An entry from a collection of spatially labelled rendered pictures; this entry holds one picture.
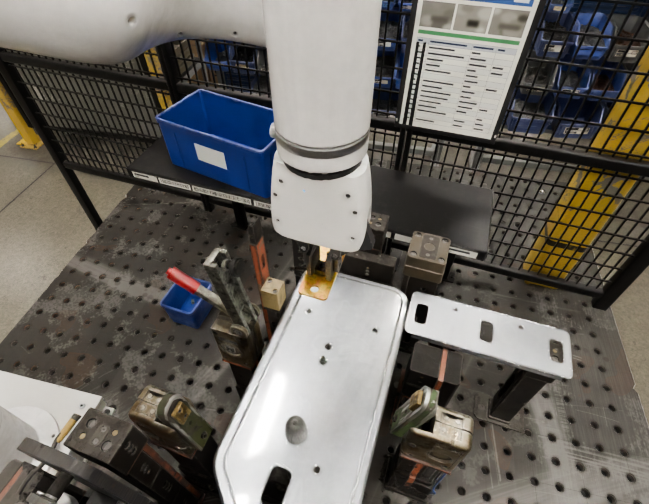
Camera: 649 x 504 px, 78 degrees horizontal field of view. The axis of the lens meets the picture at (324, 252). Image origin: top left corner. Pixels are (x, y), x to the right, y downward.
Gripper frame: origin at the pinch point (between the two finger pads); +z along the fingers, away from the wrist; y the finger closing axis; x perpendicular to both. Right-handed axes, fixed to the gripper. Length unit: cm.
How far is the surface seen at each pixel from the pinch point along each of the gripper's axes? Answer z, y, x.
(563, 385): 57, 53, 27
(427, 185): 25, 10, 51
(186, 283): 14.3, -23.1, -0.4
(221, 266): 6.7, -15.1, -0.5
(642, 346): 127, 120, 101
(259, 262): 16.4, -14.9, 9.0
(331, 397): 27.4, 3.3, -5.5
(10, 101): 95, -269, 141
